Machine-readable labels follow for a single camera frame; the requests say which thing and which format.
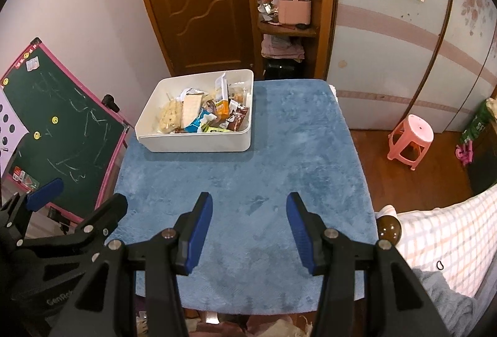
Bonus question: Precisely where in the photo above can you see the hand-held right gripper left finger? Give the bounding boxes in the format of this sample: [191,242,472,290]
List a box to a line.
[50,191,214,337]

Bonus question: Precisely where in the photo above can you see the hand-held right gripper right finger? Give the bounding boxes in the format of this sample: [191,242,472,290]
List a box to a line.
[286,192,443,337]

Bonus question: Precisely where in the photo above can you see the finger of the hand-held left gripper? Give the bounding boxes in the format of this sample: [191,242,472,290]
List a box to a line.
[74,193,129,251]
[0,177,65,242]

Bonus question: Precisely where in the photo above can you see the white plastic bin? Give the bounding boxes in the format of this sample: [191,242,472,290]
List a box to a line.
[135,69,255,153]

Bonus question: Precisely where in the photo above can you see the small blue white packet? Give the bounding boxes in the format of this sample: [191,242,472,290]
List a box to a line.
[184,108,218,134]

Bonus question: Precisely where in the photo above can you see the clear puffed cracker packet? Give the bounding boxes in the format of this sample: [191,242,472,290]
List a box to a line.
[157,99,184,134]

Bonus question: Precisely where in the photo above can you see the brown snack packet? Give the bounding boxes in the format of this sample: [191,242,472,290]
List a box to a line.
[227,100,250,131]

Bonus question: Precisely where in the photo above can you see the long beige cracker packet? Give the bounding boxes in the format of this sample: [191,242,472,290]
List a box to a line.
[182,93,204,128]

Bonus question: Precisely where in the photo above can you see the orange white snack packet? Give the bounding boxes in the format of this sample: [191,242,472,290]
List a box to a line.
[213,72,230,116]

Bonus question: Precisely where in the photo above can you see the clear orange cracker packet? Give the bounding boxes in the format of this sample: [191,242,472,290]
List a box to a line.
[227,85,247,105]

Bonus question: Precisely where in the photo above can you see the red green card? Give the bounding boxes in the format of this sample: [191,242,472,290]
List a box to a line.
[8,166,39,190]

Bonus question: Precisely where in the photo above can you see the blue plush tablecloth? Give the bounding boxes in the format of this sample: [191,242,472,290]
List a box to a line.
[112,79,379,314]

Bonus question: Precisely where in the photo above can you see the white board with black dots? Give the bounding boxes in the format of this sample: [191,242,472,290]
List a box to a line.
[0,90,30,175]

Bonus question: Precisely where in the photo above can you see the brown bedpost ball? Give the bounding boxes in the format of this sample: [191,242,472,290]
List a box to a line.
[377,216,404,242]

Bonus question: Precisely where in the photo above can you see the checked blanket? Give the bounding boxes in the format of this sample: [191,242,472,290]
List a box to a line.
[375,184,497,301]

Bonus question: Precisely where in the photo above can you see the pink plastic stool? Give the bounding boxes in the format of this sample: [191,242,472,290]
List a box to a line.
[387,114,435,171]

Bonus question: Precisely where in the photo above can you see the grey towel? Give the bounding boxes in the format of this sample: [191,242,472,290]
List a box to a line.
[412,269,480,337]

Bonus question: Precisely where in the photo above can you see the black suitcase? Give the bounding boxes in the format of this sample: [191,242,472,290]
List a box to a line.
[265,59,307,80]

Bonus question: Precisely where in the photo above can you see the pink toy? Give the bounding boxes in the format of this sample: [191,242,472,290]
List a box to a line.
[455,141,475,166]

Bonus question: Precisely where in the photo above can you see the folded pink clothes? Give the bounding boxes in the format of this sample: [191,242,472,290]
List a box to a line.
[261,34,307,60]

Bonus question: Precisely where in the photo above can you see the grey sliding wardrobe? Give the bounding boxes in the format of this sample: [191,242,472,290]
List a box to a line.
[326,0,497,134]

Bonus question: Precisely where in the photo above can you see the green bag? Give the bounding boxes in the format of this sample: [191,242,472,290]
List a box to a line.
[460,98,495,145]

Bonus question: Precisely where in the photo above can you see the brown wooden door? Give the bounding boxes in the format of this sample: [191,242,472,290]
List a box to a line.
[126,0,257,77]

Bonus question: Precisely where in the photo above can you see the wooden corner shelf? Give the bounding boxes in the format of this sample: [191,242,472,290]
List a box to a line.
[246,0,340,80]

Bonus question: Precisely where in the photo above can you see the pile of shiny wrappers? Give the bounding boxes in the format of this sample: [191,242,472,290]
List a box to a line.
[257,0,281,23]

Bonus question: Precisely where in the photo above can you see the green chalkboard with pink frame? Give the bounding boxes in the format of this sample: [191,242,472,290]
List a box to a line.
[0,37,130,223]

